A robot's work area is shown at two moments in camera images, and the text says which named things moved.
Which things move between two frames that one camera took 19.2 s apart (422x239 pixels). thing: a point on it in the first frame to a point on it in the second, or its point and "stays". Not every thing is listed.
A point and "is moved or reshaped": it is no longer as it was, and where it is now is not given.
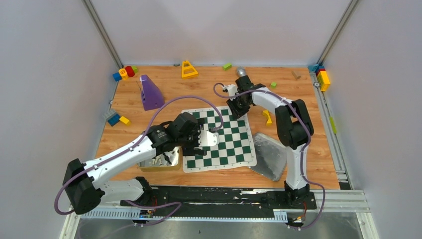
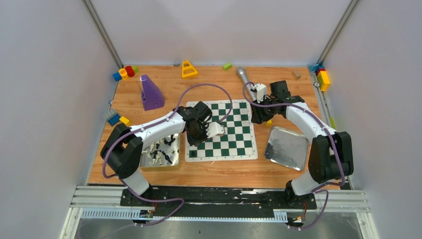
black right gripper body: x=239 y=106 to x=264 y=113
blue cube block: x=117 y=76 stays
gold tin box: x=159 y=163 stays
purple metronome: x=152 y=96 stays
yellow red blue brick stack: x=322 y=74 stays
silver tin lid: x=271 y=156 is moved or reshaped
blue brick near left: x=114 y=119 stays
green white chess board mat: x=235 y=149 is moved or reshaped
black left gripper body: x=192 y=145 to x=196 y=134
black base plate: x=177 y=202 stays
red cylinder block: x=130 y=70 stays
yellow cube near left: x=125 y=120 stays
